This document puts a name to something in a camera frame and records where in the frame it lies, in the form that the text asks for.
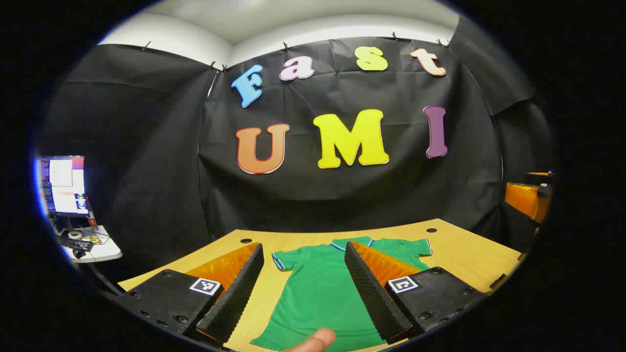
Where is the green T-shirt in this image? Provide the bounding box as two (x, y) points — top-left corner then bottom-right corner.
(250, 237), (433, 352)

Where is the computer monitor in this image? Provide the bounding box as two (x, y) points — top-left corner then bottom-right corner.
(37, 155), (91, 219)

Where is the black keyboard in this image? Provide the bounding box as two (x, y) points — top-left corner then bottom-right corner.
(60, 237), (94, 253)

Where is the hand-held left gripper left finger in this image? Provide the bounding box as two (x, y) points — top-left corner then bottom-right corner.
(117, 242), (265, 346)

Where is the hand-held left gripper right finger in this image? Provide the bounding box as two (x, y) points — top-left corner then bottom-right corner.
(344, 241), (491, 346)

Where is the black backdrop cloth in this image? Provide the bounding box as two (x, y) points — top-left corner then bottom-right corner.
(37, 15), (556, 277)

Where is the white side table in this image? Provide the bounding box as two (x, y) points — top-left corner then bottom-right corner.
(51, 224), (123, 264)

